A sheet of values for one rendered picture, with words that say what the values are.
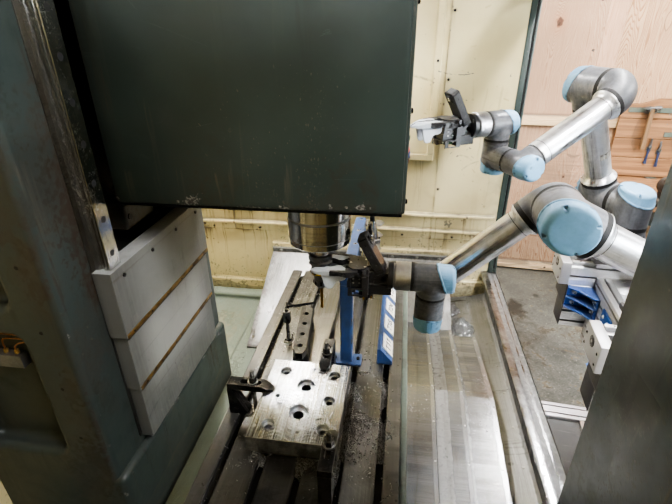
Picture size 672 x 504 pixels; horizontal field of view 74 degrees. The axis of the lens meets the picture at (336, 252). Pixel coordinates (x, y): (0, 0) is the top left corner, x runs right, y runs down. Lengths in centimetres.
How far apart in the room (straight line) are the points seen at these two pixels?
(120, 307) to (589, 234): 103
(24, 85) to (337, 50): 55
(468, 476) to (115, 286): 109
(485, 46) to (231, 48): 129
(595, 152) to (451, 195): 64
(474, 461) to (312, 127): 110
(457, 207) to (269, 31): 145
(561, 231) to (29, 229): 105
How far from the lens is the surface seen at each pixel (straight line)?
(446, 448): 154
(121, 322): 116
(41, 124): 102
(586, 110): 153
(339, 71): 89
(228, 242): 242
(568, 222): 105
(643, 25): 385
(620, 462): 110
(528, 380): 173
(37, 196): 100
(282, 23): 91
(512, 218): 122
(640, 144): 387
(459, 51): 202
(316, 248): 106
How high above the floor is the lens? 190
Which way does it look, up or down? 27 degrees down
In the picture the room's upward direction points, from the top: 1 degrees counter-clockwise
